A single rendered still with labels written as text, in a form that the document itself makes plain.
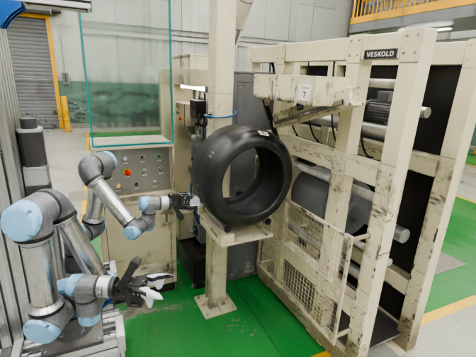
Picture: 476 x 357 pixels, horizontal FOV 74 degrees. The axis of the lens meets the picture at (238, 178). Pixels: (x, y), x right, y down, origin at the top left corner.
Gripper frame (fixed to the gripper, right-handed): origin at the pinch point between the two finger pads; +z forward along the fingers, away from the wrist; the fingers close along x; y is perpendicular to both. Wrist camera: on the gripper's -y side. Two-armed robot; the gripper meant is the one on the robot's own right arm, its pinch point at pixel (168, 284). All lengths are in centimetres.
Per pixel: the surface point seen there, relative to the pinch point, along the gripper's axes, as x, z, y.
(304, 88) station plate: -65, 53, -75
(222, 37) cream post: -99, 7, -106
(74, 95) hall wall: -861, -494, -108
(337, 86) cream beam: -66, 69, -77
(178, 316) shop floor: -117, -20, 92
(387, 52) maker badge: -60, 90, -93
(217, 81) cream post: -101, 5, -80
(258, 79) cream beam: -106, 30, -83
